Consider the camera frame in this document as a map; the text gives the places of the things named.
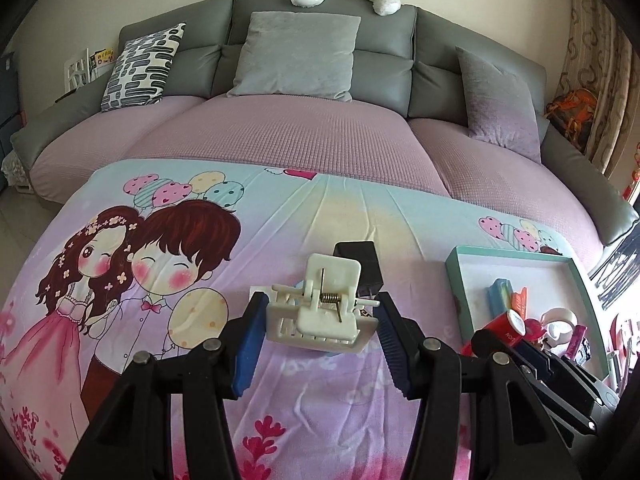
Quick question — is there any black white patterned cushion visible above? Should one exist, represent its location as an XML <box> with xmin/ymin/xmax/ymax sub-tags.
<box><xmin>101</xmin><ymin>23</ymin><xmax>186</xmax><ymax>113</ymax></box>

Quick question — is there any black power adapter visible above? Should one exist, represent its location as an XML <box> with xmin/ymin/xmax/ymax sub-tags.
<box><xmin>333</xmin><ymin>240</ymin><xmax>384</xmax><ymax>299</ymax></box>

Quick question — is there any teal cardboard box tray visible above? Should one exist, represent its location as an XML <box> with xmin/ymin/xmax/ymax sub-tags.
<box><xmin>445</xmin><ymin>246</ymin><xmax>610</xmax><ymax>379</ymax></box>

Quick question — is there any cartoon couple printed cloth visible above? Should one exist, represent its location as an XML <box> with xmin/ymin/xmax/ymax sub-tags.
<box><xmin>1</xmin><ymin>159</ymin><xmax>574</xmax><ymax>479</ymax></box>

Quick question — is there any grey sofa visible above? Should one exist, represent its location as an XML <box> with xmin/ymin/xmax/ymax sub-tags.
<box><xmin>12</xmin><ymin>0</ymin><xmax>639</xmax><ymax>247</ymax></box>

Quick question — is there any grey purple cushion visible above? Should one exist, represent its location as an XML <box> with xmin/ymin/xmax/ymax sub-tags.
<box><xmin>457</xmin><ymin>47</ymin><xmax>541</xmax><ymax>162</ymax></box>

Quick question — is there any patterned curtain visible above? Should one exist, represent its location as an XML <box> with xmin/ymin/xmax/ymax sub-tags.
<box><xmin>554</xmin><ymin>0</ymin><xmax>639</xmax><ymax>177</ymax></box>

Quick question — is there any white tape roll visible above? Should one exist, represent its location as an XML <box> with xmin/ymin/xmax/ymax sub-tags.
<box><xmin>540</xmin><ymin>307</ymin><xmax>578</xmax><ymax>348</ymax></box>

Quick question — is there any grey centre cushion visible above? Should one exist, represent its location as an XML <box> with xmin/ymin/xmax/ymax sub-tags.
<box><xmin>229</xmin><ymin>11</ymin><xmax>361</xmax><ymax>102</ymax></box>

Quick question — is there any orange bag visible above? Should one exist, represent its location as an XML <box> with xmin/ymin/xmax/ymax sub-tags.
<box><xmin>544</xmin><ymin>88</ymin><xmax>598</xmax><ymax>154</ymax></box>

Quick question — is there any white magazine rack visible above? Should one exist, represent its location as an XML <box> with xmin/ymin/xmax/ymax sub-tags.
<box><xmin>63</xmin><ymin>48</ymin><xmax>115</xmax><ymax>92</ymax></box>

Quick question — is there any white plastic hair clip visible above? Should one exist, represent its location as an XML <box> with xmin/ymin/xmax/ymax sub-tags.
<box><xmin>266</xmin><ymin>254</ymin><xmax>378</xmax><ymax>353</ymax></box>

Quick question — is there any red cylinder tube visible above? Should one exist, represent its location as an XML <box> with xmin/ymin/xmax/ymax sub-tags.
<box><xmin>459</xmin><ymin>310</ymin><xmax>526</xmax><ymax>356</ymax></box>

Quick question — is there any pink sofa seat cover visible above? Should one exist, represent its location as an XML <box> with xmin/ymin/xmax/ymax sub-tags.
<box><xmin>23</xmin><ymin>96</ymin><xmax>603</xmax><ymax>265</ymax></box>

